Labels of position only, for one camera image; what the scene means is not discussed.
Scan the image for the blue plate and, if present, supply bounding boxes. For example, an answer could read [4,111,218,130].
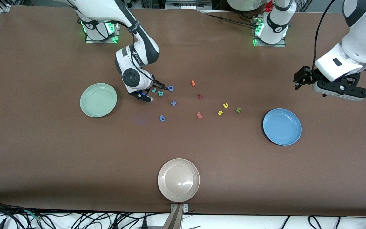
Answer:
[263,108,302,146]

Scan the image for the pale green plate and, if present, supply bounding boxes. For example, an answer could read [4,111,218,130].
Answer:
[80,83,118,118]

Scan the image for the beige plate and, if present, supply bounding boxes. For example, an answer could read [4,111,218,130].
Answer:
[158,158,200,203]

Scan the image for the brown table cover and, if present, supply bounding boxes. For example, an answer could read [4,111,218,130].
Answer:
[0,6,366,217]

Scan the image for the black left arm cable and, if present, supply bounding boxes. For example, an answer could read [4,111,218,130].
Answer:
[313,0,336,77]

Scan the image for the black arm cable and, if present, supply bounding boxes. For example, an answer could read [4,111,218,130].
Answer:
[94,19,158,84]
[313,0,336,77]

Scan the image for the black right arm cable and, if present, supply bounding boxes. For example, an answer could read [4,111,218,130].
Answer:
[94,19,158,84]

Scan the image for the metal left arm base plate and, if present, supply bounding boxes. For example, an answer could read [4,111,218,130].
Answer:
[252,17,287,47]

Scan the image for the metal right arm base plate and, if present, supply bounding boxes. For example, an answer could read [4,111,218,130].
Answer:
[85,22,120,43]

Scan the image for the aluminium frame rail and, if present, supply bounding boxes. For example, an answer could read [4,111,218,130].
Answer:
[165,0,213,9]

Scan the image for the thin black table cable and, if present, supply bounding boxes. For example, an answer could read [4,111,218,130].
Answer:
[232,9,257,20]
[207,13,256,27]

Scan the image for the aluminium camera mount post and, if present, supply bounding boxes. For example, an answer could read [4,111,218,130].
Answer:
[162,203,190,229]

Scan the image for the teal cable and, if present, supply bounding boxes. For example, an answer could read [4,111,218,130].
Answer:
[23,208,42,221]

